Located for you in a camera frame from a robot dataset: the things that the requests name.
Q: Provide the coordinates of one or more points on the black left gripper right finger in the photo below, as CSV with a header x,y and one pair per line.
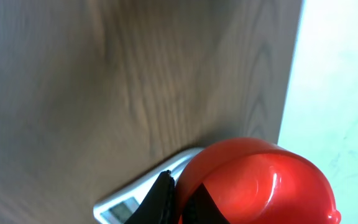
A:
x,y
201,209

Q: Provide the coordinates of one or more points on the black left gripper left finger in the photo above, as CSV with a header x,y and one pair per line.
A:
x,y
159,203

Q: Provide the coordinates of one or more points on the red plastic measuring scoop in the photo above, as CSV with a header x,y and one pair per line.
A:
x,y
254,181

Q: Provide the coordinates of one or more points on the white digital kitchen scale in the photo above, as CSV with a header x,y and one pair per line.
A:
x,y
119,206

